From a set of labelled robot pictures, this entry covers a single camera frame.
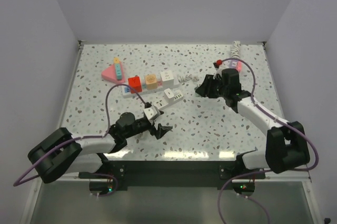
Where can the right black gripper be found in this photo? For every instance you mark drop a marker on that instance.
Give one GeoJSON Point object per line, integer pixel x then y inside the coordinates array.
{"type": "Point", "coordinates": [205, 90]}

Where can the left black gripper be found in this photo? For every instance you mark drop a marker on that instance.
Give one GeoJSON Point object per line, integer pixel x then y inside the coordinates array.
{"type": "Point", "coordinates": [160, 131]}

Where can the white usb power strip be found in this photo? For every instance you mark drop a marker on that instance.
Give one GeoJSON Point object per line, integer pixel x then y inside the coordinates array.
{"type": "Point", "coordinates": [161, 104]}

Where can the white cube socket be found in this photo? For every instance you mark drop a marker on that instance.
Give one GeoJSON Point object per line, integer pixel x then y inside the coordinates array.
{"type": "Point", "coordinates": [167, 78]}

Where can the small white cube adapter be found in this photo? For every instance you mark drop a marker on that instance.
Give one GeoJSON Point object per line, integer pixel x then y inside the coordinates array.
{"type": "Point", "coordinates": [168, 95]}

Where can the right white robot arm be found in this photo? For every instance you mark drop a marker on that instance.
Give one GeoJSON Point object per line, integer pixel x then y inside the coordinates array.
{"type": "Point", "coordinates": [286, 148]}

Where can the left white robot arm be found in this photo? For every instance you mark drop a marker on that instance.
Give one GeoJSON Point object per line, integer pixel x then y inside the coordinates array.
{"type": "Point", "coordinates": [61, 153]}

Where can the pink plug adapter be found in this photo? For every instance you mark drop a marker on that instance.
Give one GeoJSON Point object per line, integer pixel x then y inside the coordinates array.
{"type": "Point", "coordinates": [239, 66]}

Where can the purple power strip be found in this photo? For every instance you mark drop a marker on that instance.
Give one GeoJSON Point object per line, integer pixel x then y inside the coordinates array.
{"type": "Point", "coordinates": [233, 63]}

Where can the beige dragon cube socket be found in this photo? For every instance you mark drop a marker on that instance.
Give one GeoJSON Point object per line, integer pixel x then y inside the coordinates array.
{"type": "Point", "coordinates": [151, 82]}

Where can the red cube socket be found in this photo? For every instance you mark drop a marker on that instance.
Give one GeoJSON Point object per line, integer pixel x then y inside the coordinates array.
{"type": "Point", "coordinates": [135, 84]}

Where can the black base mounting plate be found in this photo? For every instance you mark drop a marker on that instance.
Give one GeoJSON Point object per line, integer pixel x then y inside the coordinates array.
{"type": "Point", "coordinates": [171, 173]}

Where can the pink triangular power strip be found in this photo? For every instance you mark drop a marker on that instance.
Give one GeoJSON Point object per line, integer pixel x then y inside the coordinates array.
{"type": "Point", "coordinates": [114, 73]}

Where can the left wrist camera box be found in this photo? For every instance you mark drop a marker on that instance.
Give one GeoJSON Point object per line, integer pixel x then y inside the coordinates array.
{"type": "Point", "coordinates": [151, 113]}

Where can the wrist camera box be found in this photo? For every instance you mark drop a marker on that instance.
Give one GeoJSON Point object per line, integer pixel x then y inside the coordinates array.
{"type": "Point", "coordinates": [151, 113]}
{"type": "Point", "coordinates": [218, 72]}

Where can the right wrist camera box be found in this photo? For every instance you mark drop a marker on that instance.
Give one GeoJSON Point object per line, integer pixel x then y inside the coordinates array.
{"type": "Point", "coordinates": [218, 72]}

